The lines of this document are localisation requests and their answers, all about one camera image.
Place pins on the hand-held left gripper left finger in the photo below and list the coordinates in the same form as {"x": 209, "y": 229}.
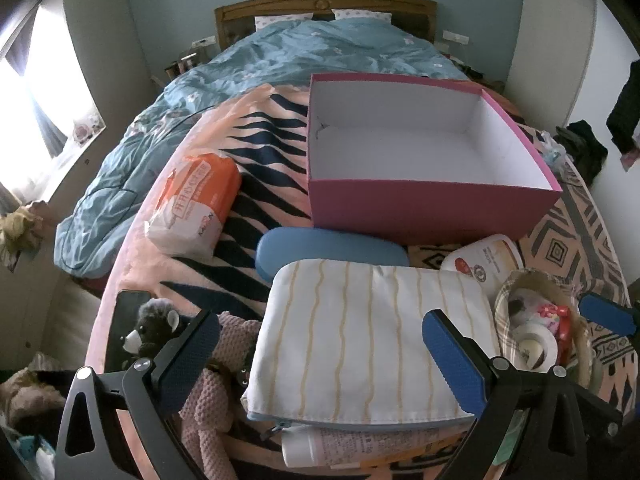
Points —
{"x": 187, "y": 365}

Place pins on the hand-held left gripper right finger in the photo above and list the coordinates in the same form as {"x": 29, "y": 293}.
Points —
{"x": 450, "y": 360}

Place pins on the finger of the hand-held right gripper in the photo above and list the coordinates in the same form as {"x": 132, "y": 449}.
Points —
{"x": 605, "y": 311}

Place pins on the plaid headband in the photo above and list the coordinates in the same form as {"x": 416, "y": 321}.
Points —
{"x": 501, "y": 310}

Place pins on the striped white zipper pouch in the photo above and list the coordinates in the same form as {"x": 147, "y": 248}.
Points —
{"x": 360, "y": 335}

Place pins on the white bottle with orange label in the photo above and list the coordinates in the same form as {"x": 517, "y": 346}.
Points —
{"x": 480, "y": 257}

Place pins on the pink cardboard box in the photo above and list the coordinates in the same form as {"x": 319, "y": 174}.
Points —
{"x": 400, "y": 210}

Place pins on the blue glasses case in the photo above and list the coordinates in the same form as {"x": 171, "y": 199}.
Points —
{"x": 310, "y": 247}

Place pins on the pink knitted plush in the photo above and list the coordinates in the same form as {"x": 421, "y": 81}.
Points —
{"x": 210, "y": 400}

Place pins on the red tape dispenser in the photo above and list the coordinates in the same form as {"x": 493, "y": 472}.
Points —
{"x": 565, "y": 330}

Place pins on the black teddy bear plush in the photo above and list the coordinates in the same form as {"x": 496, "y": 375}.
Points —
{"x": 150, "y": 320}

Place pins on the floral patterned pouch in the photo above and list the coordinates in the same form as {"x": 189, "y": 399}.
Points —
{"x": 546, "y": 312}

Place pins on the white tape roll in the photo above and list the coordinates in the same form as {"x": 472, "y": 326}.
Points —
{"x": 530, "y": 332}

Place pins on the black phone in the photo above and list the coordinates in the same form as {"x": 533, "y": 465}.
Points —
{"x": 122, "y": 310}

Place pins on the white capped lotion tube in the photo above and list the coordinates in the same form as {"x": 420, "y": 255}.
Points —
{"x": 325, "y": 447}

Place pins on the dark clothes pile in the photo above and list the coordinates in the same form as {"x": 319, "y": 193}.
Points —
{"x": 582, "y": 150}

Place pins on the orange white tissue pack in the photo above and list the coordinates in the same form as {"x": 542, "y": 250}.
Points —
{"x": 195, "y": 200}

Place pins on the clear plastic bag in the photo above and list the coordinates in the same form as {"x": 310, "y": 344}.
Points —
{"x": 552, "y": 150}

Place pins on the hanging dark garment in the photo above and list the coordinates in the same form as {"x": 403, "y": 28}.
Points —
{"x": 625, "y": 105}

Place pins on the yellowish crumpled cloth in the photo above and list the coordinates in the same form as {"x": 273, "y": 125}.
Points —
{"x": 20, "y": 225}

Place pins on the peach patterned blanket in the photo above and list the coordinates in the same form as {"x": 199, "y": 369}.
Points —
{"x": 270, "y": 135}

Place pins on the small windowsill ornament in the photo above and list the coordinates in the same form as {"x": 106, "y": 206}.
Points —
{"x": 85, "y": 131}

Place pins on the window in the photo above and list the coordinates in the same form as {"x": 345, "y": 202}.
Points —
{"x": 55, "y": 90}

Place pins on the grey curtain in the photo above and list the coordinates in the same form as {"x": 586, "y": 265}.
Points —
{"x": 35, "y": 90}

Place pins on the blue floral duvet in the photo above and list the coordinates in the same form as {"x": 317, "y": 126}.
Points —
{"x": 300, "y": 55}

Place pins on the dotted white pillow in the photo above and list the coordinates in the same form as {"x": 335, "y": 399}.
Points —
{"x": 362, "y": 15}
{"x": 280, "y": 22}

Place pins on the wooden headboard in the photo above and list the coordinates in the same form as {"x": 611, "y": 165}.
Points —
{"x": 280, "y": 10}

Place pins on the white wall socket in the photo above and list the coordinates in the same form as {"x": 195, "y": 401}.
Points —
{"x": 455, "y": 36}

